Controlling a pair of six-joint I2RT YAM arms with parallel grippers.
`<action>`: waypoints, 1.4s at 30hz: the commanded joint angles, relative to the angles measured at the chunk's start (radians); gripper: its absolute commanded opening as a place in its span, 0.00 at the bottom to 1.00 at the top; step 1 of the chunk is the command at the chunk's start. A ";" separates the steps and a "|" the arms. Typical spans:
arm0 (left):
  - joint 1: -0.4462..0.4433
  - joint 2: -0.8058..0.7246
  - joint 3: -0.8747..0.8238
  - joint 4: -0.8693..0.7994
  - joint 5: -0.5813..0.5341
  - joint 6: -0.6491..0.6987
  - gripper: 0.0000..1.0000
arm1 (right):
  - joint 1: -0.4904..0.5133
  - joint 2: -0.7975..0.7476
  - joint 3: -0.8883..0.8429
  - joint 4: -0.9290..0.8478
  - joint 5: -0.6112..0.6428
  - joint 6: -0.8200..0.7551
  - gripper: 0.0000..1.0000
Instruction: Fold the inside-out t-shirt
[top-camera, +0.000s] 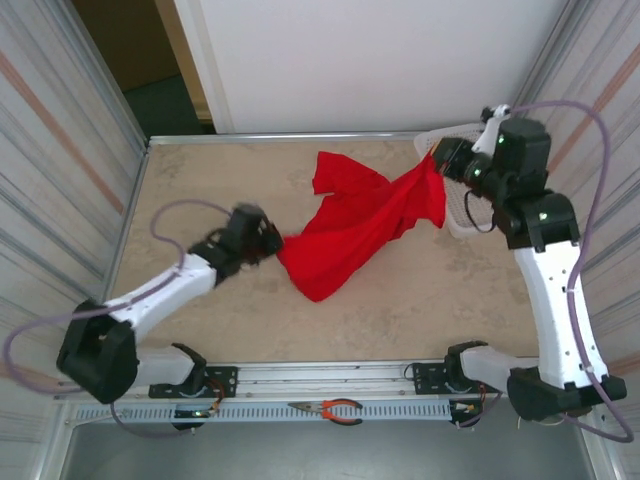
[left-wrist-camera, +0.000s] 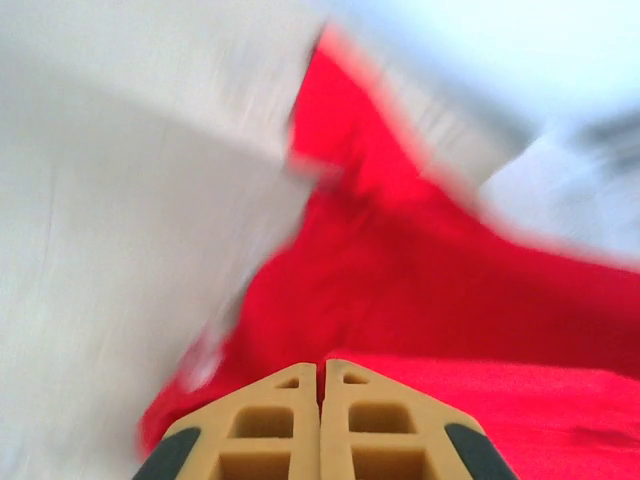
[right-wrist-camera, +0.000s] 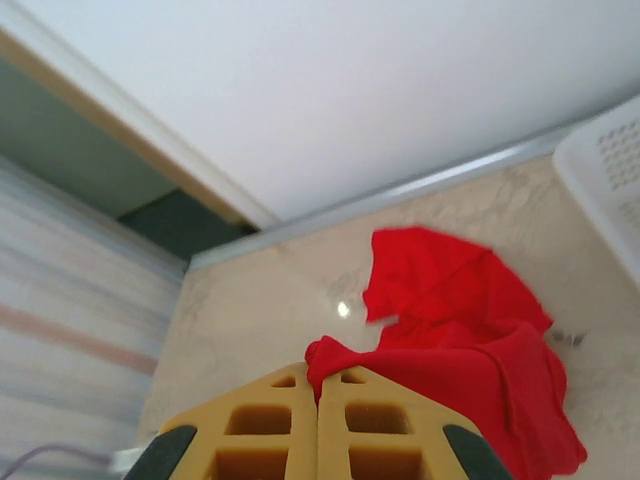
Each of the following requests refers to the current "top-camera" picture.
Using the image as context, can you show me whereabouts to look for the red printed t-shirt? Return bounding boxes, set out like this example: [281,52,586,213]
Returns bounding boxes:
[276,149,448,304]

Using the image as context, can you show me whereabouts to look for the white perforated plastic basket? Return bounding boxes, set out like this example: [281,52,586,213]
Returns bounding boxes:
[413,123,502,239]

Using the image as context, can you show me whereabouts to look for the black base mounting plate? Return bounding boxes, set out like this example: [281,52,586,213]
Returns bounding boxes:
[148,366,239,400]
[412,362,501,396]

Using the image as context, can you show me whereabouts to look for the small black controller board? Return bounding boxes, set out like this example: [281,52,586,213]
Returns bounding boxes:
[448,399,485,429]
[172,405,217,432]

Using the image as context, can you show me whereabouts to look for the brown wooden door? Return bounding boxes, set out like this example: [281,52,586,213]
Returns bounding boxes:
[72,0,182,95]

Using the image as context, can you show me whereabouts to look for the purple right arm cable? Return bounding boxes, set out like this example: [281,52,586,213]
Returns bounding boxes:
[508,99,636,444]

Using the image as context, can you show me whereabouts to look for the aluminium enclosure post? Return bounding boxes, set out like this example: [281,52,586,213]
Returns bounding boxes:
[52,0,151,151]
[502,0,599,129]

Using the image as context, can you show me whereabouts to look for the white and tan door frame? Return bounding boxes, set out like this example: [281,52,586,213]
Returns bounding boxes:
[153,0,237,135]

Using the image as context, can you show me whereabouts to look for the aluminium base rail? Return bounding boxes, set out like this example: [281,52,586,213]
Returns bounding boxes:
[53,355,541,401]

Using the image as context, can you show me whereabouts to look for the white slotted cable duct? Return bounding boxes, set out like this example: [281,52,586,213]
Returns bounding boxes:
[73,402,454,425]

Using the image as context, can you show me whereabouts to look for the orange-handled pliers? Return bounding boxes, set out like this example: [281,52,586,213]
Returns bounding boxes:
[288,398,364,427]

